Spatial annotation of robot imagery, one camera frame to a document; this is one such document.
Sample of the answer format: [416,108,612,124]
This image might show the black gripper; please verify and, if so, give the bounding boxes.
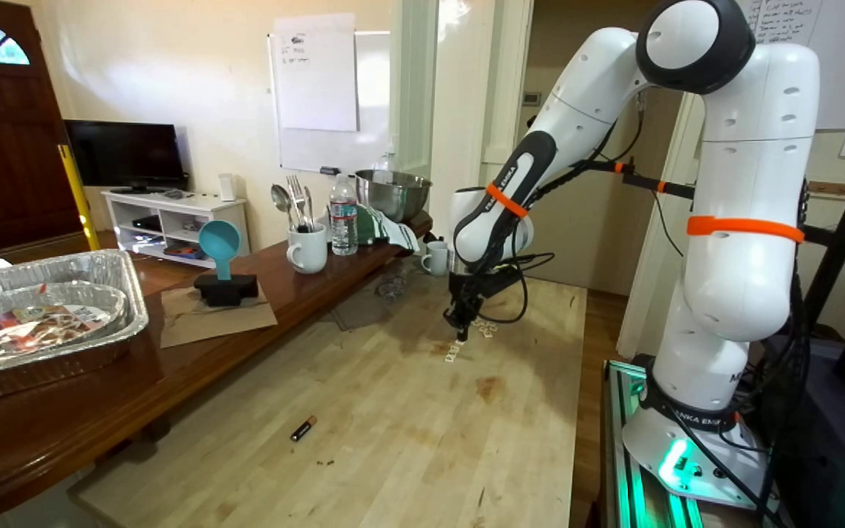
[443,270,493,343]

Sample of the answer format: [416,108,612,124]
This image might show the black block base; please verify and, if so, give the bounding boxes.
[192,274,261,309]

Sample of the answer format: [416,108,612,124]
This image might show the white ceramic mug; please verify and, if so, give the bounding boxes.
[286,220,333,277]
[416,239,456,280]

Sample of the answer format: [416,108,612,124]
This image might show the crushed clear plastic bottle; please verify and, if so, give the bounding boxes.
[368,261,421,309]

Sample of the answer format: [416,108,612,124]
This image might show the green striped white towel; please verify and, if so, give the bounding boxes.
[358,199,434,258]

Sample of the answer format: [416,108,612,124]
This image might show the stainless steel mixing bowl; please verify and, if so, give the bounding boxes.
[352,167,434,223]

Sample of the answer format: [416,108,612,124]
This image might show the clear plastic water bottle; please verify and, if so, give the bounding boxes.
[325,174,361,258]

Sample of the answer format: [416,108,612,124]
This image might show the clear pump dispenser bottle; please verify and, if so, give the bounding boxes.
[371,151,403,189]

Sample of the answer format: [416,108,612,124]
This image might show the small black object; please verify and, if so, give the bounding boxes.
[289,413,321,447]

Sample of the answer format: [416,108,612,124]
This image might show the metal spoon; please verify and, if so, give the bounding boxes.
[267,179,300,234]

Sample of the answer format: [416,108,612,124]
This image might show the brown paper sheet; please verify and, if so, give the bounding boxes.
[155,283,283,352]

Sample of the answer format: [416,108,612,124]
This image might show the teal measuring scoop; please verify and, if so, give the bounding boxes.
[198,218,248,284]

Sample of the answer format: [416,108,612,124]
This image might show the white cylinder container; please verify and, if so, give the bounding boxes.
[215,170,248,204]

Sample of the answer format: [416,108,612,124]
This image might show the white paper sheet with writing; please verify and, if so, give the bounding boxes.
[274,13,361,136]

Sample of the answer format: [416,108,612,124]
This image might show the white television shelf unit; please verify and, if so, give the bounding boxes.
[101,189,255,274]

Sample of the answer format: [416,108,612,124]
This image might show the clear plastic container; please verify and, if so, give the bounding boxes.
[0,246,154,385]

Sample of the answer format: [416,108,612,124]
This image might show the black flat screen television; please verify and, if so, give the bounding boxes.
[61,117,195,196]

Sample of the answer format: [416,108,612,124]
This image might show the black equipment case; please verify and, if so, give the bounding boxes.
[763,331,845,528]

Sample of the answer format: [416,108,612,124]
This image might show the yellow stick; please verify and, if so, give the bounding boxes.
[56,142,105,252]

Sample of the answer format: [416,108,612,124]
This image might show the small foil tray with scraps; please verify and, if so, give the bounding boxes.
[0,280,129,368]

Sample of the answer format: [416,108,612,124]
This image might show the dark brown wooden table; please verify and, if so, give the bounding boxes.
[0,229,434,526]

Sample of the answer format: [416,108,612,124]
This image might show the dark wooden door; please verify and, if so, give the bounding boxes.
[0,0,83,252]

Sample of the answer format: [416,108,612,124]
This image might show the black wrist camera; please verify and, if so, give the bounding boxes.
[482,261,528,295]

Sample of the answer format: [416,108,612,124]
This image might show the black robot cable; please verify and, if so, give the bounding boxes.
[462,107,645,330]

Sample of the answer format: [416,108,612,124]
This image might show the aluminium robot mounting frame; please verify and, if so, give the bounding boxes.
[597,355,788,528]

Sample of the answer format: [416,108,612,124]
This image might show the white wall board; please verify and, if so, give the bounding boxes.
[264,28,397,177]

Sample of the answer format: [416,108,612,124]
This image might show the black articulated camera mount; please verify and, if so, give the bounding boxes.
[579,155,845,258]

